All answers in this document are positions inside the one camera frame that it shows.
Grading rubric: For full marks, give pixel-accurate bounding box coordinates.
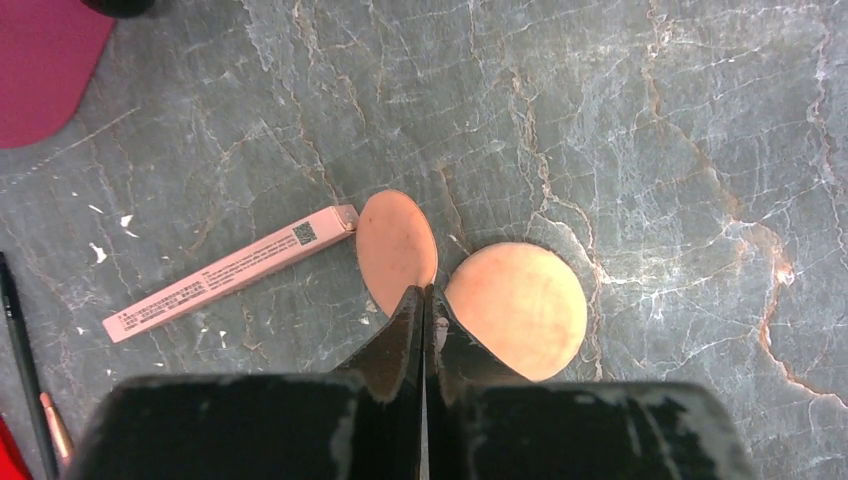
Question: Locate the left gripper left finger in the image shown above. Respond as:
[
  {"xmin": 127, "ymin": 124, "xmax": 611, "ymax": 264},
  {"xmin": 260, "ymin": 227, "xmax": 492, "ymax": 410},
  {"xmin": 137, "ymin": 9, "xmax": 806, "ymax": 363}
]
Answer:
[{"xmin": 66, "ymin": 286, "xmax": 424, "ymax": 479}]

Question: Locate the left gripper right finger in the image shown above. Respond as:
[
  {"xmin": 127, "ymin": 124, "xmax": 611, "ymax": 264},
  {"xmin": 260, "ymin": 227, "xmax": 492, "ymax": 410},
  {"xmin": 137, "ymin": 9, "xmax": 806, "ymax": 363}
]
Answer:
[{"xmin": 423, "ymin": 286, "xmax": 754, "ymax": 479}]

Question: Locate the orange round sponge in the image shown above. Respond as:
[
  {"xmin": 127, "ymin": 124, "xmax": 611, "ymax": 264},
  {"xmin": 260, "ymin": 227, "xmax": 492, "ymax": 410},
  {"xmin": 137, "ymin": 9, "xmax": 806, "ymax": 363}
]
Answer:
[
  {"xmin": 355, "ymin": 190, "xmax": 438, "ymax": 316},
  {"xmin": 445, "ymin": 242, "xmax": 588, "ymax": 382}
]

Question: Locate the black pink drawer organizer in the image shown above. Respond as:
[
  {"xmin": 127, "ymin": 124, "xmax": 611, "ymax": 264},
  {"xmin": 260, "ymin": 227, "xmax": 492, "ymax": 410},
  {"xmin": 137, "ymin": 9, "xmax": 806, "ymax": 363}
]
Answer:
[{"xmin": 1, "ymin": 0, "xmax": 155, "ymax": 149}]

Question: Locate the pink lip pencil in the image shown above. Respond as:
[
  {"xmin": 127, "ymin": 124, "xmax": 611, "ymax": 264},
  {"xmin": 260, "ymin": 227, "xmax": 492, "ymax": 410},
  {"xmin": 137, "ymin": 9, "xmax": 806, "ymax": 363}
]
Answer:
[{"xmin": 39, "ymin": 392, "xmax": 74, "ymax": 467}]

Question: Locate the black eyeliner pencil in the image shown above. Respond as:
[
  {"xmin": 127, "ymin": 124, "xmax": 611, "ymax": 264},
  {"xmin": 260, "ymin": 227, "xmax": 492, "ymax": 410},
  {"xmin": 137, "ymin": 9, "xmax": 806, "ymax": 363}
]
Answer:
[{"xmin": 1, "ymin": 254, "xmax": 60, "ymax": 479}]

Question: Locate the red cloth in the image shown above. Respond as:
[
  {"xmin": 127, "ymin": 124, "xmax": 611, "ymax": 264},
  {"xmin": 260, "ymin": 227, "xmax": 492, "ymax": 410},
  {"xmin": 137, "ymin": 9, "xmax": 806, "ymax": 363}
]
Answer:
[{"xmin": 0, "ymin": 420, "xmax": 33, "ymax": 480}]

